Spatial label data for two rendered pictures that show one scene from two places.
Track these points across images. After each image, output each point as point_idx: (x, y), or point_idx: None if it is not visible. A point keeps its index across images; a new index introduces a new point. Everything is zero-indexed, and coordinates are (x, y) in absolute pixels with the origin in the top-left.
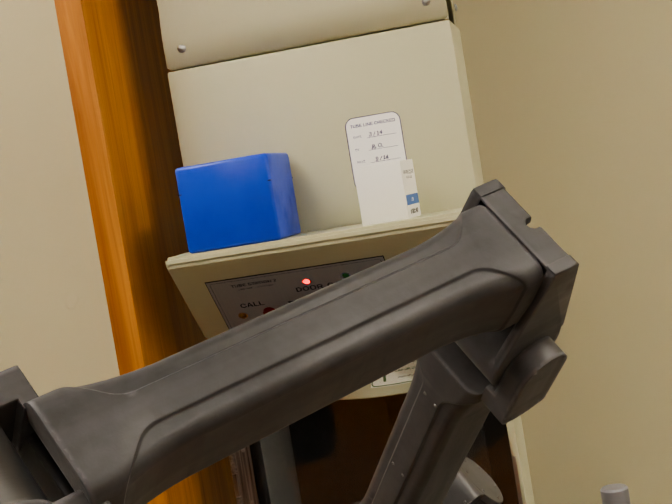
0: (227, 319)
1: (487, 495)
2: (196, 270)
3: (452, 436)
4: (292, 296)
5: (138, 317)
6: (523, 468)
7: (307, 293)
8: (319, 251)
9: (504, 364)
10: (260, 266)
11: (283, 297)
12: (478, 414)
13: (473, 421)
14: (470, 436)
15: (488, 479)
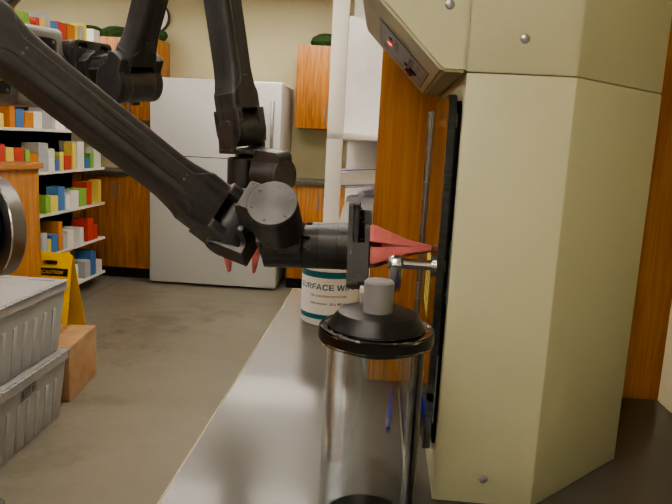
0: (409, 76)
1: (249, 210)
2: (371, 32)
3: (26, 96)
4: (400, 57)
5: (386, 68)
6: (477, 264)
7: (400, 55)
8: (369, 14)
9: None
10: (374, 28)
11: (400, 58)
12: (18, 82)
13: (24, 88)
14: (51, 105)
15: (286, 208)
